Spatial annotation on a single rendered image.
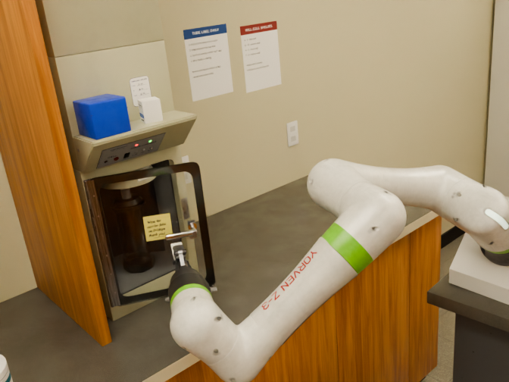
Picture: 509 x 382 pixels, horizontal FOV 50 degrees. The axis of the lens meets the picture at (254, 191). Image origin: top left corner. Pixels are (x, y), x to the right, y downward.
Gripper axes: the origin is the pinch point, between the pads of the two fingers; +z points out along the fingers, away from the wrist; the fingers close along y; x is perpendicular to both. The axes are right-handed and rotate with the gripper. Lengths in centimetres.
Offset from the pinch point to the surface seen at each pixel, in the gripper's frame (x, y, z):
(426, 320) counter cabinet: -102, -80, 48
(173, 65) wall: -13, 37, 81
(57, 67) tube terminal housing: 21, 48, 15
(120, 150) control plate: 10.1, 25.8, 12.5
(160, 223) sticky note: 2.9, 2.4, 14.0
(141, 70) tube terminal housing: 1, 44, 26
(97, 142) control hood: 14.9, 30.5, 5.6
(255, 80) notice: -49, 23, 100
